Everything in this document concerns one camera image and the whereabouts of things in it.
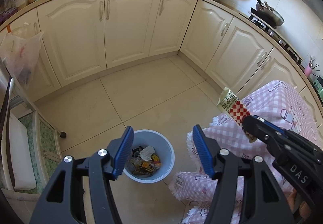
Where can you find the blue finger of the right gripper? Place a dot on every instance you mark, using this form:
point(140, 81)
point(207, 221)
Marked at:
point(266, 124)

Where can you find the black gas stove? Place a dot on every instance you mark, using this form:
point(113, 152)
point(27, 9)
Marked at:
point(265, 24)

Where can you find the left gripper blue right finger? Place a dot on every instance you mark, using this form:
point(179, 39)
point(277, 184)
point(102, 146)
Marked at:
point(207, 149)

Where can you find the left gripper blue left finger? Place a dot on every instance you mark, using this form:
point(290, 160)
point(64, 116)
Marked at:
point(119, 150)

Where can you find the white paper cups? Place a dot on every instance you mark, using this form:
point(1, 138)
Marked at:
point(146, 153)

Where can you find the blue plastic trash bin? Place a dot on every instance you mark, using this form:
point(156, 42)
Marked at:
point(163, 158)

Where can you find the pink checkered tablecloth table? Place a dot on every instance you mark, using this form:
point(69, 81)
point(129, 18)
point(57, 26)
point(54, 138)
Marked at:
point(277, 102)

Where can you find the black wok with lid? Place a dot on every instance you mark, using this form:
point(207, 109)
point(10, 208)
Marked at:
point(269, 12)

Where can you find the green electric cooker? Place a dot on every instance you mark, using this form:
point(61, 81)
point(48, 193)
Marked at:
point(318, 85)

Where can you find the hanging white plastic bag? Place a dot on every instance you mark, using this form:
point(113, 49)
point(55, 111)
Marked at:
point(20, 49)

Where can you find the black snack wrapper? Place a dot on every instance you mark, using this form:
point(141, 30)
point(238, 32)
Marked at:
point(139, 166)

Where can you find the pink utensil holder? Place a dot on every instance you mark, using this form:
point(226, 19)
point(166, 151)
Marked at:
point(312, 66)

